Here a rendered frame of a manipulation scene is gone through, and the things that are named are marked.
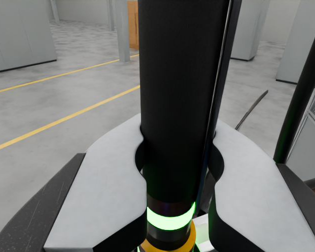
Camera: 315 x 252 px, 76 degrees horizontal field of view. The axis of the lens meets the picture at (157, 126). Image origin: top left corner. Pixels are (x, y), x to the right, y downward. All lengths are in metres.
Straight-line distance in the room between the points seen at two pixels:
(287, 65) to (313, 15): 1.01
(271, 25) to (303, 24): 6.85
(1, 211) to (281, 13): 12.08
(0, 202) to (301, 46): 5.66
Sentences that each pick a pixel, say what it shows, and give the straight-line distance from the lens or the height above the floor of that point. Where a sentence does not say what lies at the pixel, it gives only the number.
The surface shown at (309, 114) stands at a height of 0.98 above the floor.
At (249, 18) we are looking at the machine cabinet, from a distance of 7.25.
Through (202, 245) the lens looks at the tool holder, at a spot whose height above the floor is 1.40.
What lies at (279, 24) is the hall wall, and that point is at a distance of 12.27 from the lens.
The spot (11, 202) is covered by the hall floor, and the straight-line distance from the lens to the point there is 2.35.
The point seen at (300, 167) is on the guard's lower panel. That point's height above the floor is 0.67.
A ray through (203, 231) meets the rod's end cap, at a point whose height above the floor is 1.40.
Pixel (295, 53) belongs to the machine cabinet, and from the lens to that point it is 5.58.
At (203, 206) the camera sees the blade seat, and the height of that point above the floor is 1.23.
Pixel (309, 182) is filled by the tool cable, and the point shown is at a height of 1.41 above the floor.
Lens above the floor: 1.57
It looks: 32 degrees down
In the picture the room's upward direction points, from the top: 1 degrees clockwise
